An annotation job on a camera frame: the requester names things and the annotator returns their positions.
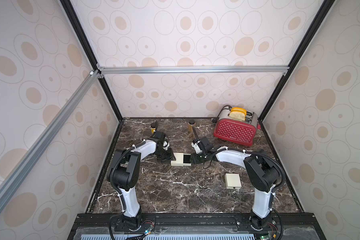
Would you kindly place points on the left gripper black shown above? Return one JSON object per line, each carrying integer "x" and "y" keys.
{"x": 169, "y": 155}

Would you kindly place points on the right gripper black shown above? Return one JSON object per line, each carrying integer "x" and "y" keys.
{"x": 195, "y": 157}

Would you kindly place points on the cream drawer jewelry box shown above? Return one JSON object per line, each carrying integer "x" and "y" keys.
{"x": 181, "y": 160}

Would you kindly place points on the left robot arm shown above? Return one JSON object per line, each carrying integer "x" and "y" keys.
{"x": 124, "y": 173}

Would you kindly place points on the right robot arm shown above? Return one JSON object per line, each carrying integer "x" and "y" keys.
{"x": 265, "y": 174}

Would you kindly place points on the cream square box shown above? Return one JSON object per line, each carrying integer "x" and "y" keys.
{"x": 233, "y": 181}

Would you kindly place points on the yellow spice jar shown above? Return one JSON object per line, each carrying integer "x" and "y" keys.
{"x": 153, "y": 127}

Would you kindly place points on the red polka dot toaster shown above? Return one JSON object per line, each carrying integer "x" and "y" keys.
{"x": 235, "y": 131}

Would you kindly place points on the brown spice jar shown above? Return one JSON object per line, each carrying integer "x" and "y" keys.
{"x": 191, "y": 124}

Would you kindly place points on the pale toast slice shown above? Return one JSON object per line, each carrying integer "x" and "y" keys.
{"x": 237, "y": 116}

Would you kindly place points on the yellow toast slice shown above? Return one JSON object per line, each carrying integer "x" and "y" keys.
{"x": 240, "y": 110}

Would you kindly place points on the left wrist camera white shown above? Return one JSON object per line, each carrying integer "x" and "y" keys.
{"x": 166, "y": 145}

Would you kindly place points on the back aluminium rail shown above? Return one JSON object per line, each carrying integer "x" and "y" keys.
{"x": 193, "y": 69}

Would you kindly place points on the aluminium rail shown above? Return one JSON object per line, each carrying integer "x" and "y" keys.
{"x": 17, "y": 176}
{"x": 193, "y": 69}

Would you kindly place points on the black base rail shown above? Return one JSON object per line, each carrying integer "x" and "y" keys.
{"x": 236, "y": 226}

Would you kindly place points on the left aluminium rail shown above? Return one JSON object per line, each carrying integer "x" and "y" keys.
{"x": 17, "y": 176}

